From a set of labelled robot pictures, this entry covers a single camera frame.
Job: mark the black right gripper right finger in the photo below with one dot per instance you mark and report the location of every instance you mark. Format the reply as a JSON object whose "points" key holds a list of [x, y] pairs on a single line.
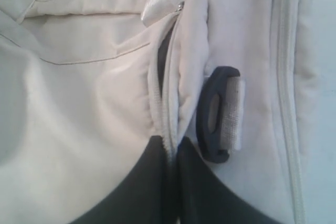
{"points": [[204, 199]]}

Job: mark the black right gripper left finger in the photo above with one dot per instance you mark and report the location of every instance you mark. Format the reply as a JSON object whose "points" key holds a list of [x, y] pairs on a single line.
{"points": [[148, 194]]}

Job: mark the cream fabric duffel bag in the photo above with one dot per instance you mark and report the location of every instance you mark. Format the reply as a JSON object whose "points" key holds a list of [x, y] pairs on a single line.
{"points": [[85, 84]]}

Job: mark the main zipper pull with ring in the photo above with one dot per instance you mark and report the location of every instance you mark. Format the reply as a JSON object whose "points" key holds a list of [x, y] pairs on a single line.
{"points": [[180, 6]]}

